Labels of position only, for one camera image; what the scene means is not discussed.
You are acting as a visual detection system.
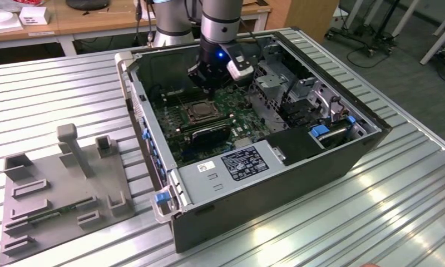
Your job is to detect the square CPU chip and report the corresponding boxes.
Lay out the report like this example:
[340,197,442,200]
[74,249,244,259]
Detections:
[190,102,216,115]

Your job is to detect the metal socket cover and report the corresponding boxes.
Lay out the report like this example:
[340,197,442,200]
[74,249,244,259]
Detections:
[182,99,224,125]

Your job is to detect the CPU socket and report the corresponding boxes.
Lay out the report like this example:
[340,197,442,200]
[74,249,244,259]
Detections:
[181,98,225,125]

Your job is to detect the grey metal drive cage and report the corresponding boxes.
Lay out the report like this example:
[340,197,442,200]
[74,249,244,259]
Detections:
[250,44,322,128]

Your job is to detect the green motherboard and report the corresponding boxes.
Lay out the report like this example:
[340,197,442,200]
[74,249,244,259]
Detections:
[149,82,282,165]

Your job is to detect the green RAM stick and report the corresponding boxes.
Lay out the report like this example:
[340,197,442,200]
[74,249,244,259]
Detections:
[176,118,232,134]
[28,199,92,223]

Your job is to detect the black graphics card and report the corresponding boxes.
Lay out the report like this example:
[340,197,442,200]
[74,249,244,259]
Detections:
[180,123,233,164]

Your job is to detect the wooden cabinet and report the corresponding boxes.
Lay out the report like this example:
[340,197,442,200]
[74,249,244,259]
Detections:
[284,0,338,45]

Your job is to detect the black plastic shroud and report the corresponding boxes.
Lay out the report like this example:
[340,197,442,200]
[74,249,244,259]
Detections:
[265,127,329,167]

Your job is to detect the black wheeled stand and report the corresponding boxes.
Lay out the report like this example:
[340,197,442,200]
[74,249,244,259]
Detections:
[325,0,398,58]

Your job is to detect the wooden desk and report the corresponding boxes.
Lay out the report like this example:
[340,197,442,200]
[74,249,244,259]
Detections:
[0,0,273,56]

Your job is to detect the blue plastic drive clip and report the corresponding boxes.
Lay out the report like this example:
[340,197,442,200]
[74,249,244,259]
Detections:
[309,125,329,139]

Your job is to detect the grey power supply unit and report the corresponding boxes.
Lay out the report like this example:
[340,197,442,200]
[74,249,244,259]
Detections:
[169,138,286,208]

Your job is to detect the black round base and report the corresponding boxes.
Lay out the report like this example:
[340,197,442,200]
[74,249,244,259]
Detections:
[66,0,108,11]

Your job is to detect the black PC case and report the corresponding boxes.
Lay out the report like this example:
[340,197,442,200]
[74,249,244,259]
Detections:
[113,26,393,254]

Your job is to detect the white cardboard box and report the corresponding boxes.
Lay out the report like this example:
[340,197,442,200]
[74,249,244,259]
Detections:
[17,7,53,26]

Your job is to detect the white table leg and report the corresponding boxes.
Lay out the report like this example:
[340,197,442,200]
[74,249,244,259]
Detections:
[418,11,445,66]
[390,0,421,37]

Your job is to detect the white tray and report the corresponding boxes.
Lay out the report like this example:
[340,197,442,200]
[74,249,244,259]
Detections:
[0,9,22,31]

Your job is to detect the grey parts rack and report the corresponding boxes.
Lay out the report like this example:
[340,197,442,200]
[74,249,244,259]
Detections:
[0,123,136,265]

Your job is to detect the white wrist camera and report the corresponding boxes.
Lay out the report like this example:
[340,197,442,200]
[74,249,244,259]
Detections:
[225,55,254,82]

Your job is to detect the silver hinged bracket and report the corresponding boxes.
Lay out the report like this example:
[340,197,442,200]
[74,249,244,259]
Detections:
[305,79,349,123]

